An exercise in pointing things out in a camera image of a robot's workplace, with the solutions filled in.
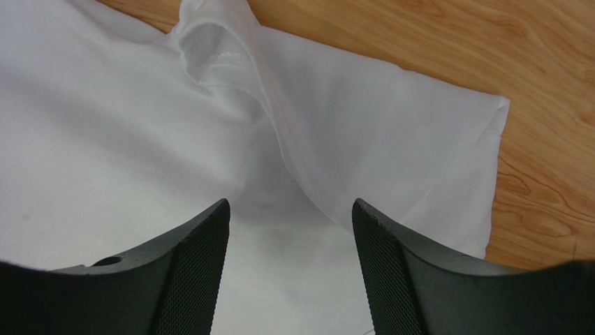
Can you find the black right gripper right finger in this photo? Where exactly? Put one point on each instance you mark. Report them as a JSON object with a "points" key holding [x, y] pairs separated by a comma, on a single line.
{"points": [[416, 285]]}

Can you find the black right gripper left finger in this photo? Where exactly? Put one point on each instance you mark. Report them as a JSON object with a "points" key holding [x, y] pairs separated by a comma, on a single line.
{"points": [[167, 285]]}

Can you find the white t shirt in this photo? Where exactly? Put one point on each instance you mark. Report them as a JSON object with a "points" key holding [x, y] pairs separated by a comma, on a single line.
{"points": [[113, 132]]}

